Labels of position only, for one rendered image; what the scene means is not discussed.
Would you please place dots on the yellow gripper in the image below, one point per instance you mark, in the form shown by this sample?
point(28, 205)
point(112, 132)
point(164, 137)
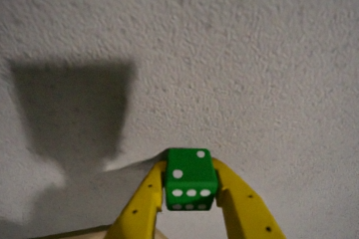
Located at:
point(245, 214)

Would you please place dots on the green die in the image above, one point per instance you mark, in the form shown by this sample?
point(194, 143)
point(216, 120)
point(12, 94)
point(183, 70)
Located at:
point(191, 181)

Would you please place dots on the tan flat board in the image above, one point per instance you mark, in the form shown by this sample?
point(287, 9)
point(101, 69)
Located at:
point(91, 233)

